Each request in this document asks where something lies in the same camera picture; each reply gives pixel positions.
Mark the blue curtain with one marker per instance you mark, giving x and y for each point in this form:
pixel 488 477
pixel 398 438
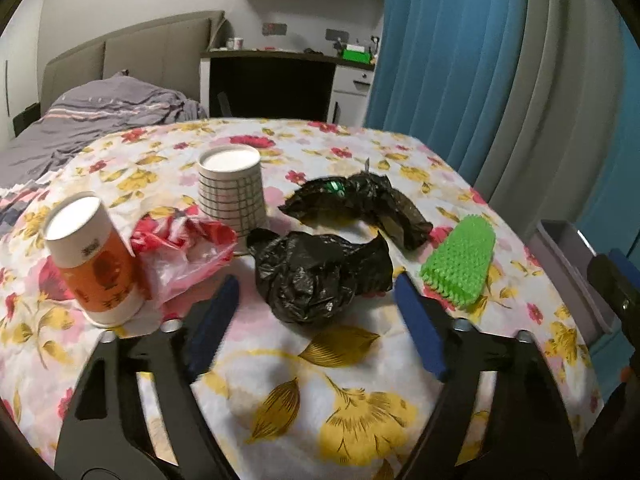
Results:
pixel 430 60

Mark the grey striped duvet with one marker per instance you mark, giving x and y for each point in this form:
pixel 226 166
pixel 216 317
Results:
pixel 100 110

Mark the white drawer cabinet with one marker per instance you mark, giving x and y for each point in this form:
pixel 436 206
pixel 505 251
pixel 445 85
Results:
pixel 350 95

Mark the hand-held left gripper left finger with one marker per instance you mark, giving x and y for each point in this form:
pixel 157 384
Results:
pixel 212 330

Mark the orange paper cup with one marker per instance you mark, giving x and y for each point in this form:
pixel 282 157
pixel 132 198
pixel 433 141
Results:
pixel 100 280

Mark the black plastic bag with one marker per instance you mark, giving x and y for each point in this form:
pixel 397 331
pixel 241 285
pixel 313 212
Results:
pixel 370 200
pixel 310 275

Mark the green bristle brush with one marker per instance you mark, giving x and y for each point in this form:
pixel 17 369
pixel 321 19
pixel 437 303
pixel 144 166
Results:
pixel 460 255

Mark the small dark figure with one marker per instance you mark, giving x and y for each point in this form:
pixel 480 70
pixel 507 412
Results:
pixel 339 47

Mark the small black desk item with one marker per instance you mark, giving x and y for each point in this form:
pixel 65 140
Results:
pixel 315 51

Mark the black bedside stand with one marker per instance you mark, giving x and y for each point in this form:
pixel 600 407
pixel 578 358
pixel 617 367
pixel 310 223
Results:
pixel 26 120

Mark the dark top desk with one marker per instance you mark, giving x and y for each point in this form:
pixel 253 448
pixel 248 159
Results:
pixel 270 55

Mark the wall outlet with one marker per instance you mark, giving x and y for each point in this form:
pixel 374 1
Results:
pixel 275 28
pixel 336 34

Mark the white wardrobe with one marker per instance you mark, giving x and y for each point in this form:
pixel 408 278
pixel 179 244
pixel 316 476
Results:
pixel 20 85

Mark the grey padded headboard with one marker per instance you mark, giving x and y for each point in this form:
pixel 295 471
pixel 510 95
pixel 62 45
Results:
pixel 150 45

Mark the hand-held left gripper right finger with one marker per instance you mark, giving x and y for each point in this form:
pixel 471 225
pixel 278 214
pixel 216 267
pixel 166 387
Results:
pixel 422 332

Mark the white grid paper cup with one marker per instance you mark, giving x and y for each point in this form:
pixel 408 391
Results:
pixel 230 200

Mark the green box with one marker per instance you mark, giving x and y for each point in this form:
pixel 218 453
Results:
pixel 357 54

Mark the grey plastic bin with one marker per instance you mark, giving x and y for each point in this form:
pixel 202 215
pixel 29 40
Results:
pixel 570 270

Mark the red white plastic bag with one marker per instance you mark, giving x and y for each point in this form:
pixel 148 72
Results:
pixel 190 240

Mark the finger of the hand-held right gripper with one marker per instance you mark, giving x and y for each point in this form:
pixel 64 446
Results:
pixel 627 262
pixel 617 287

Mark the small white cup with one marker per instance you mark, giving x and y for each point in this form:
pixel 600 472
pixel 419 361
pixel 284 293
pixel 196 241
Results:
pixel 235 44

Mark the grey curtain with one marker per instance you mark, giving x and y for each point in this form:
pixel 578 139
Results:
pixel 550 85

